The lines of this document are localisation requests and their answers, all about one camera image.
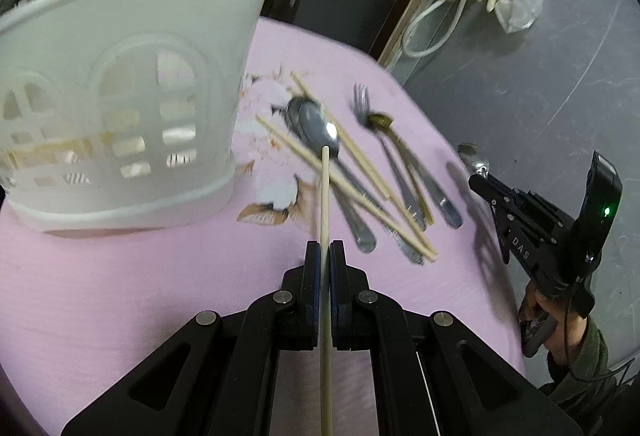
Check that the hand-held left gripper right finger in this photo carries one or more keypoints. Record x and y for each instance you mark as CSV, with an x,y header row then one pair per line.
x,y
335,306

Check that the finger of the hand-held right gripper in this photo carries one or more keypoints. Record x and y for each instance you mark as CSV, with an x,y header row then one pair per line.
x,y
487,188

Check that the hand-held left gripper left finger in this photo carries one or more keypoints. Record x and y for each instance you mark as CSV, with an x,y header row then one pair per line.
x,y
316,301

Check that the small steel spoon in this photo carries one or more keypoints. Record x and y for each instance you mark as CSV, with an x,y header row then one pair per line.
x,y
470,153

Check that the wooden chopstick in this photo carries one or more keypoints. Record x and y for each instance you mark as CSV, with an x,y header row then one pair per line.
x,y
325,196
280,136
360,159

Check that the brass spoon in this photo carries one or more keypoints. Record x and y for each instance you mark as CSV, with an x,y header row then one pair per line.
x,y
380,120

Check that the steel fork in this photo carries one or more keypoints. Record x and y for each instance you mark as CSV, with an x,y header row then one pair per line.
x,y
362,103

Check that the large steel spoon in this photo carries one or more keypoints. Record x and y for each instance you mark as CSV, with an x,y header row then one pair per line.
x,y
320,128

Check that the white plastic utensil holder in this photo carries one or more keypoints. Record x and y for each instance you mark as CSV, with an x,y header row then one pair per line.
x,y
125,16

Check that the person's right forearm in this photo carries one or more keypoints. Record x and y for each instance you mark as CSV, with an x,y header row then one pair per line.
x,y
590,376

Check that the person's right hand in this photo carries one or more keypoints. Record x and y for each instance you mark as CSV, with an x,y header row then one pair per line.
x,y
570,336

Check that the pink floral tablecloth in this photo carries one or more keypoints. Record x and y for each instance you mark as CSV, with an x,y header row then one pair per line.
x,y
150,276

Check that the grey cabinet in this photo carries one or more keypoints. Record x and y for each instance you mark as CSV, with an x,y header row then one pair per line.
x,y
340,11

